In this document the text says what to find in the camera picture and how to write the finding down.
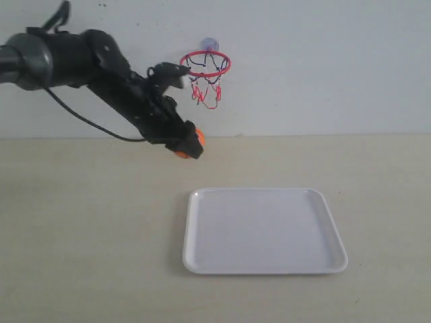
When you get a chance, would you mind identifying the red mini basketball hoop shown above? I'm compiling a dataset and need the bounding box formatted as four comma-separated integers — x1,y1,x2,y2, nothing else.
179,38,232,110

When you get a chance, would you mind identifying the small orange basketball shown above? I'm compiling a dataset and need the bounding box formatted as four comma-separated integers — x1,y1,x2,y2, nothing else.
175,129,205,159

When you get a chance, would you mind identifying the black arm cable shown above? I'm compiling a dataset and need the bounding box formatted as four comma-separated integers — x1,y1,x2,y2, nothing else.
42,0,149,143

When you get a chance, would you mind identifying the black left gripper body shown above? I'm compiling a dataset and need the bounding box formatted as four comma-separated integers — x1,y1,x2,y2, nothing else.
126,72,184,148

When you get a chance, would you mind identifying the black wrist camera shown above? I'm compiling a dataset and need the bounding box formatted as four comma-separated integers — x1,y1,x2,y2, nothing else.
147,62,190,93

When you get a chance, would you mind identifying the white plastic tray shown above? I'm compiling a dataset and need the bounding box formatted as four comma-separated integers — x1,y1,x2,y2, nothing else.
183,187,348,275

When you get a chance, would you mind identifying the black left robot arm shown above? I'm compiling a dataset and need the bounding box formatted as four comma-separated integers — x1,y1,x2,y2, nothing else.
1,28,203,159

